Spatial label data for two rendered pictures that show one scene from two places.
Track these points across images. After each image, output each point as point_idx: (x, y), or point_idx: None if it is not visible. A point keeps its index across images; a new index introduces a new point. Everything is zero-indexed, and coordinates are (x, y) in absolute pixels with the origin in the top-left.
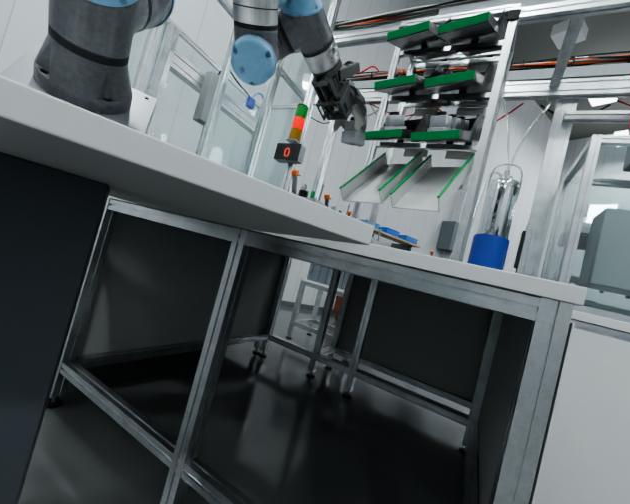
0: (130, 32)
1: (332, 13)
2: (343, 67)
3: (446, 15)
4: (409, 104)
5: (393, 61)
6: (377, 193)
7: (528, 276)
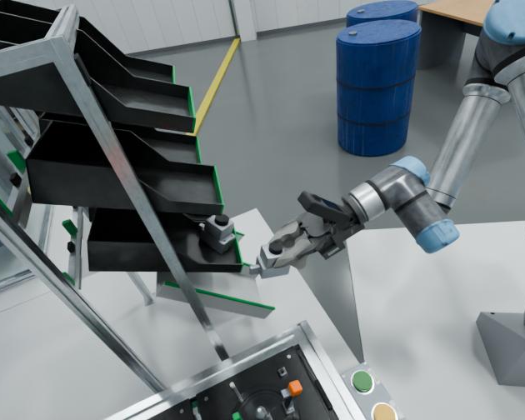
0: None
1: None
2: (332, 202)
3: (70, 21)
4: (15, 214)
5: (123, 153)
6: (241, 285)
7: (263, 219)
